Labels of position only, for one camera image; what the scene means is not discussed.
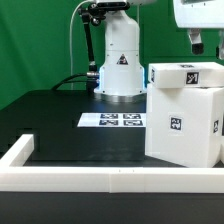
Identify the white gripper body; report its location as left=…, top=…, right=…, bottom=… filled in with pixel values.
left=173, top=0, right=224, bottom=29

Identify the white cabinet top block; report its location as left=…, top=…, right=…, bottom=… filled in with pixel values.
left=148, top=62, right=224, bottom=88

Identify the white marker base sheet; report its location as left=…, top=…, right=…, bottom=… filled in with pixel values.
left=78, top=113, right=146, bottom=128

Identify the black cable bundle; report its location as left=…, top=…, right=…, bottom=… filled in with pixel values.
left=51, top=71, right=100, bottom=92

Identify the white cabinet body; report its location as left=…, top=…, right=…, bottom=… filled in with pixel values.
left=145, top=85, right=224, bottom=168

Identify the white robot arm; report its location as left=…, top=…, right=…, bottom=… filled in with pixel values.
left=91, top=0, right=224, bottom=102

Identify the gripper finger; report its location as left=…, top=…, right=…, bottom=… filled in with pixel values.
left=216, top=30, right=224, bottom=60
left=187, top=28, right=204, bottom=55

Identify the white U-shaped frame wall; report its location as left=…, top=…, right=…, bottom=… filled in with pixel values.
left=0, top=134, right=224, bottom=193

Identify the white cable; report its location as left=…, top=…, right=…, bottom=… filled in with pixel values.
left=69, top=0, right=93, bottom=91

